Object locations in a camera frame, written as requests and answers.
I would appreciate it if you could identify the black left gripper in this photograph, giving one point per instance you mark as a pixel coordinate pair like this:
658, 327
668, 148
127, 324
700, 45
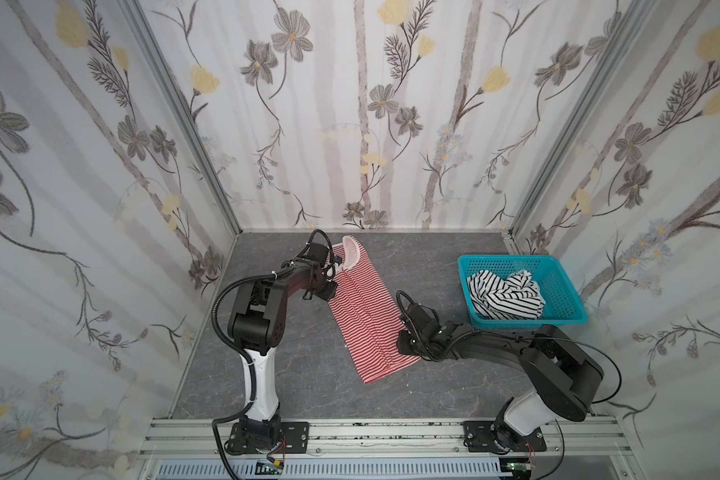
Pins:
328, 278

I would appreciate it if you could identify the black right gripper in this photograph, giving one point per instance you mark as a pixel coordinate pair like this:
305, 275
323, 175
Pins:
411, 335

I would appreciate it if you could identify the red white striped tank top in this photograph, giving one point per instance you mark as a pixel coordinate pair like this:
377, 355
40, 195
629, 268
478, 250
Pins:
366, 314

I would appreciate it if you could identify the black white striped tank top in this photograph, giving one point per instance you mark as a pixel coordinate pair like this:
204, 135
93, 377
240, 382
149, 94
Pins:
516, 298

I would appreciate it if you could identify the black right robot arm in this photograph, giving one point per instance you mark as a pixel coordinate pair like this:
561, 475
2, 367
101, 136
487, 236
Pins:
563, 376

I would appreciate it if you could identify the teal plastic basket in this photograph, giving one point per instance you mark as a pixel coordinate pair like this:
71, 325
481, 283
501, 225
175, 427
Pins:
563, 305

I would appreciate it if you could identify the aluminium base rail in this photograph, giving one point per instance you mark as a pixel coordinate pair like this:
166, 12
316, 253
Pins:
599, 436

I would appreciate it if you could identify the white slotted cable duct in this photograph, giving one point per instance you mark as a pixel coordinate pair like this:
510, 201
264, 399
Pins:
373, 468

